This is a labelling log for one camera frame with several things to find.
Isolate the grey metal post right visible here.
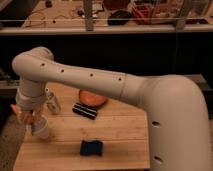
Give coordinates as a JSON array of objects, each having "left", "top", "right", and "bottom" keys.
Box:
[{"left": 175, "top": 0, "right": 193, "bottom": 31}]

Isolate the blue cloth roll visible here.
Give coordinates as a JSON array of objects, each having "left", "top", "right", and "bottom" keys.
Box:
[{"left": 80, "top": 140, "right": 103, "bottom": 156}]

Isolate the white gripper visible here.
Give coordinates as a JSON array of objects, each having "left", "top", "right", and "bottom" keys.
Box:
[{"left": 15, "top": 91, "right": 46, "bottom": 125}]

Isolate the clear glass jar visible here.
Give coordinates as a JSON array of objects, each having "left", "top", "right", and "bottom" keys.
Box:
[{"left": 45, "top": 88, "right": 61, "bottom": 114}]

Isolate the grey metal post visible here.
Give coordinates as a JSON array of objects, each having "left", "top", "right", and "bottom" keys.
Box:
[
  {"left": 83, "top": 0, "right": 94, "bottom": 31},
  {"left": 175, "top": 0, "right": 193, "bottom": 31}
]

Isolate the orange bowl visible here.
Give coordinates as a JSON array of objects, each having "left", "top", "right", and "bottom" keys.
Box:
[{"left": 79, "top": 90, "right": 107, "bottom": 107}]

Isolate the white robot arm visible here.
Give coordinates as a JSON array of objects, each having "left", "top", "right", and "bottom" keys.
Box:
[{"left": 12, "top": 47, "right": 213, "bottom": 171}]

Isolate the black striped box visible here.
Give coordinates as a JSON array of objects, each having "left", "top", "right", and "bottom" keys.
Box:
[{"left": 72, "top": 103, "right": 97, "bottom": 120}]

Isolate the black object on bench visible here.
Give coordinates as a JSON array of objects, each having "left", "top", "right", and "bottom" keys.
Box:
[{"left": 107, "top": 10, "right": 131, "bottom": 25}]

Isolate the wooden board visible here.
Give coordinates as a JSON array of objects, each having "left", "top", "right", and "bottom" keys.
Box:
[{"left": 14, "top": 83, "right": 150, "bottom": 171}]

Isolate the orange red basket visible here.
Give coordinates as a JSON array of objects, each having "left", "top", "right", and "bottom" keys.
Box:
[{"left": 131, "top": 4, "right": 152, "bottom": 25}]

